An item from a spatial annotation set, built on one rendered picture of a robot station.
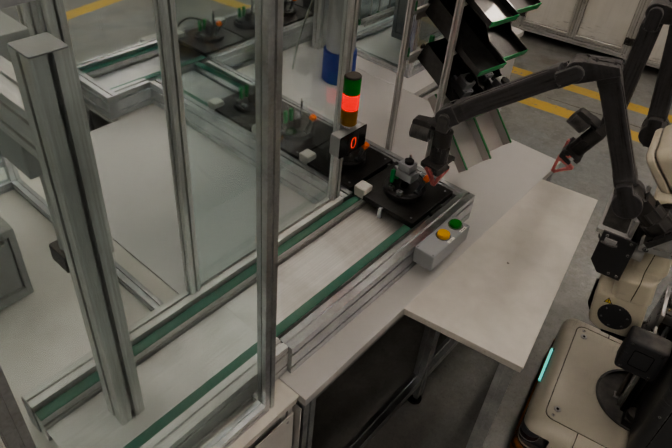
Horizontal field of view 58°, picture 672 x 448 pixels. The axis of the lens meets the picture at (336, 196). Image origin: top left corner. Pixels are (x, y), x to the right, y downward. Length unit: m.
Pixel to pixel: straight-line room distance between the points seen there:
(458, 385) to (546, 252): 0.87
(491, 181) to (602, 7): 3.58
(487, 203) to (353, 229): 0.56
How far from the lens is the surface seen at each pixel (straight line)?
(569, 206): 2.38
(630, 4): 5.75
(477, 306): 1.88
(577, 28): 5.86
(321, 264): 1.83
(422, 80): 2.99
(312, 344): 1.64
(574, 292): 3.35
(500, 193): 2.33
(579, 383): 2.60
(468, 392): 2.76
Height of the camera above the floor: 2.20
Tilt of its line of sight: 38 degrees down
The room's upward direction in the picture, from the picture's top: 6 degrees clockwise
